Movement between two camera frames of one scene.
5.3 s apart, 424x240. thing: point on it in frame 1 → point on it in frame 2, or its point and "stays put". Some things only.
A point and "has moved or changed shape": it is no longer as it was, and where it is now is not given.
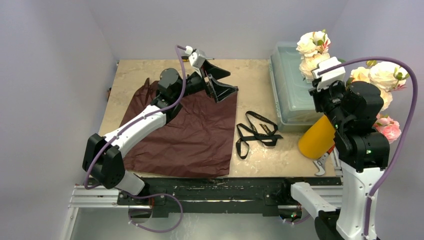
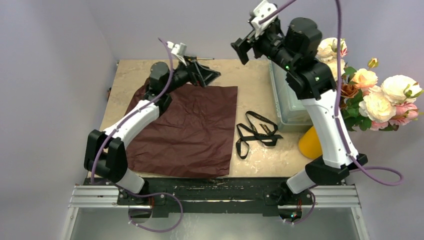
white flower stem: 313,47 has moved or changed shape
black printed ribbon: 260,128 stays put
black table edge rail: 224,196 stays put
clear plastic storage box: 295,106 stays put
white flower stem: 389,77 → 380,103
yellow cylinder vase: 317,138 stays put
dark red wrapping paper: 195,141 stays put
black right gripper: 320,100 → 253,44
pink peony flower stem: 386,125 → 404,113
